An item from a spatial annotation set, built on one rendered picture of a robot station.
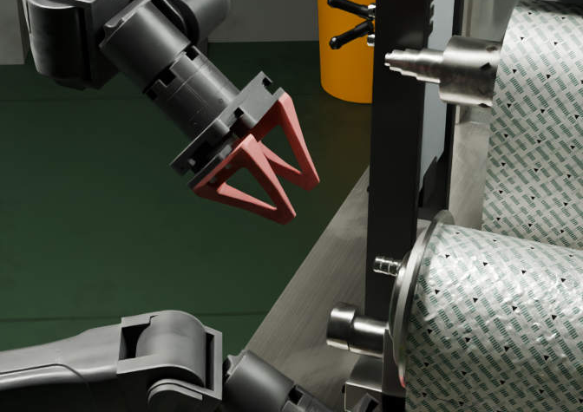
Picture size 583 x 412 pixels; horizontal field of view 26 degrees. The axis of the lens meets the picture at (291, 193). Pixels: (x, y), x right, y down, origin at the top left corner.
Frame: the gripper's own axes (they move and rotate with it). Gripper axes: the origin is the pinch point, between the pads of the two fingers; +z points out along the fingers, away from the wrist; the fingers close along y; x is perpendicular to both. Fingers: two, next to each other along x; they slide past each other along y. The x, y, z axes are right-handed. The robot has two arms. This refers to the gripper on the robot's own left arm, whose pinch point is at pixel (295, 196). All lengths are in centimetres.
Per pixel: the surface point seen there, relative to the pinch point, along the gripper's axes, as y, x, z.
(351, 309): -1.7, -5.4, 10.9
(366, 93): -270, -140, 26
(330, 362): -30, -35, 22
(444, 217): -0.2, 8.5, 9.1
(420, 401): 8.4, 0.4, 17.4
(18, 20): -259, -209, -72
